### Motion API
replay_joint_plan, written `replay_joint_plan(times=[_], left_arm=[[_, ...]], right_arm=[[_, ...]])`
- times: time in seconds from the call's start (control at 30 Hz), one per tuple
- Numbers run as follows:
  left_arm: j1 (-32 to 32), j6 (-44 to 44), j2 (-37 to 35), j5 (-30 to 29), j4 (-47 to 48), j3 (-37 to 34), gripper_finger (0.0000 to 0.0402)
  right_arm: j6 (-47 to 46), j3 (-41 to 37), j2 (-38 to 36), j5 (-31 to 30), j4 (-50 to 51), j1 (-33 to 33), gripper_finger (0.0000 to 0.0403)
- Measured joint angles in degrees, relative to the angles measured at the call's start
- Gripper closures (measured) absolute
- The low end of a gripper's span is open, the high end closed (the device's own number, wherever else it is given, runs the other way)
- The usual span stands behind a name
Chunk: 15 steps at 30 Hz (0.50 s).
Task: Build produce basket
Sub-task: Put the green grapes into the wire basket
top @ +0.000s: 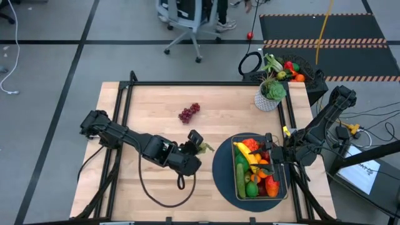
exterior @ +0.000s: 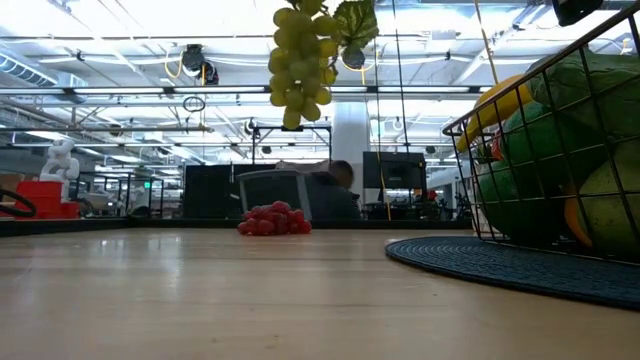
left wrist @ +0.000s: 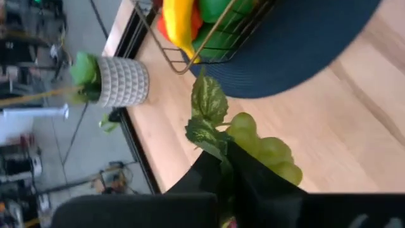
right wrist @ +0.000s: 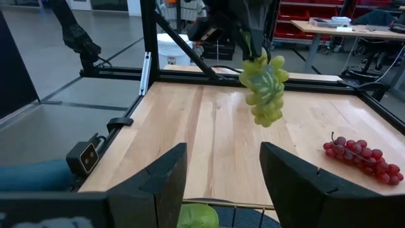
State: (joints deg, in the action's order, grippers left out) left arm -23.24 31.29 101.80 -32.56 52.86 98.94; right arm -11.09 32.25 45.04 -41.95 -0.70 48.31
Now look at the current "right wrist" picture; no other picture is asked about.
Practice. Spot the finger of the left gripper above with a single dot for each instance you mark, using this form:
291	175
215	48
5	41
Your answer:
244	35
259	35

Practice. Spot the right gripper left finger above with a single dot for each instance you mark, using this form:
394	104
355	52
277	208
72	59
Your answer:
152	196

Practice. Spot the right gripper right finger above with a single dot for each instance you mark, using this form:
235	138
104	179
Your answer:
316	202

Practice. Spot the bright green pear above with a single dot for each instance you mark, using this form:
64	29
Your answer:
197	218

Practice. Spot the green grape bunch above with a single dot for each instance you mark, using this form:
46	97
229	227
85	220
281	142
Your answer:
264	95

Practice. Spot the red grape bunch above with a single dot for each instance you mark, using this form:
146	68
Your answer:
364	158

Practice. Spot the black storage case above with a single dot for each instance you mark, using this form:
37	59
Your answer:
218	50

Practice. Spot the red shelf bins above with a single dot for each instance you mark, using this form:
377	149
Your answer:
294	12

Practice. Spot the round dark blue mat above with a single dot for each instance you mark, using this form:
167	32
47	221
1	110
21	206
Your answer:
250	220

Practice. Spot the white bucket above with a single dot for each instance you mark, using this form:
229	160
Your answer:
172	47

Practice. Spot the wooden desk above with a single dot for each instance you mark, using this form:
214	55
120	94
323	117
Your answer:
364	31

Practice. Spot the black office chair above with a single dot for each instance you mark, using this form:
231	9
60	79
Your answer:
367	68

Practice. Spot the black panel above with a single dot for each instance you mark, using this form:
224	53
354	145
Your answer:
12	63

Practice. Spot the black table-level camera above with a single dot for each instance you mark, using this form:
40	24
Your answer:
87	158

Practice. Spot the black table frame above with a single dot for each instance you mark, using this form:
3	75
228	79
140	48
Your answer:
150	38

